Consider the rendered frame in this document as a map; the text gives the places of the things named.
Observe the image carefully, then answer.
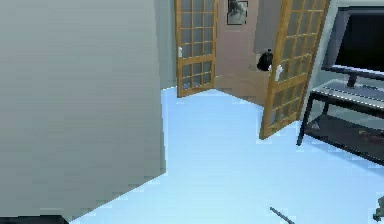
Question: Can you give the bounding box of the black television set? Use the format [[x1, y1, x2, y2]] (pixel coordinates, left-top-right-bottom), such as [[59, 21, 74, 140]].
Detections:
[[321, 5, 384, 88]]

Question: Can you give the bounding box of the thin grey rod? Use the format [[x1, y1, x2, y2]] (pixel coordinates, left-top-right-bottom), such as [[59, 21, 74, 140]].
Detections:
[[269, 206, 296, 224]]

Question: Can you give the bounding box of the framed grey wall picture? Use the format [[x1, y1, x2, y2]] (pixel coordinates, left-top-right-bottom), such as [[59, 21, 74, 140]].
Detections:
[[226, 0, 249, 26]]

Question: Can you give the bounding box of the dark green plant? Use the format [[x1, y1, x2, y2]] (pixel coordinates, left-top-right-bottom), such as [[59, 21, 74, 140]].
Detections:
[[372, 196, 384, 223]]

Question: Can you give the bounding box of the black round object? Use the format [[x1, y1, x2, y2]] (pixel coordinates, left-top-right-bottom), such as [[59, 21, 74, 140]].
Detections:
[[256, 48, 274, 72]]

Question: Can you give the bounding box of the black glass television stand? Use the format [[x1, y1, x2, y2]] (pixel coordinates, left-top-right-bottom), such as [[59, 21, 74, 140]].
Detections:
[[296, 78, 384, 167]]

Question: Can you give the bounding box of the wooden glass-paned room door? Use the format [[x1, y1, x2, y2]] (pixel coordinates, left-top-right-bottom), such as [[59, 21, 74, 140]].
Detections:
[[174, 0, 220, 99], [259, 0, 332, 141]]

